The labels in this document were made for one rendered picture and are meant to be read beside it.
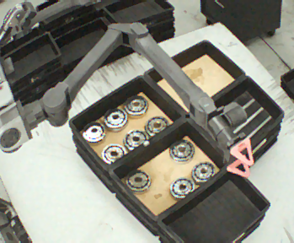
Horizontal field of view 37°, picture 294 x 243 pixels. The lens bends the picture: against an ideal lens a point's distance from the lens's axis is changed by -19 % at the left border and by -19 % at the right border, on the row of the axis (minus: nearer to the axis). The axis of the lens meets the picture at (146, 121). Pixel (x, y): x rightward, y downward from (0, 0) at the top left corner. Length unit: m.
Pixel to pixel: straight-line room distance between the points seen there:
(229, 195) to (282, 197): 0.34
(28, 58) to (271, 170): 1.75
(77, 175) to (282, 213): 1.02
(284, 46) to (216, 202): 2.18
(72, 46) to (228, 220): 1.77
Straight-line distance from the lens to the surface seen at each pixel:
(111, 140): 2.20
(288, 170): 2.32
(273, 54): 3.84
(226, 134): 1.41
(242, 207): 2.03
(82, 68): 1.60
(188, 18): 3.99
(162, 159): 2.14
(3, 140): 1.51
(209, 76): 2.42
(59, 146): 2.38
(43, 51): 3.15
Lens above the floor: 2.63
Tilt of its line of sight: 53 degrees down
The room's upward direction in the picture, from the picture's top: 4 degrees counter-clockwise
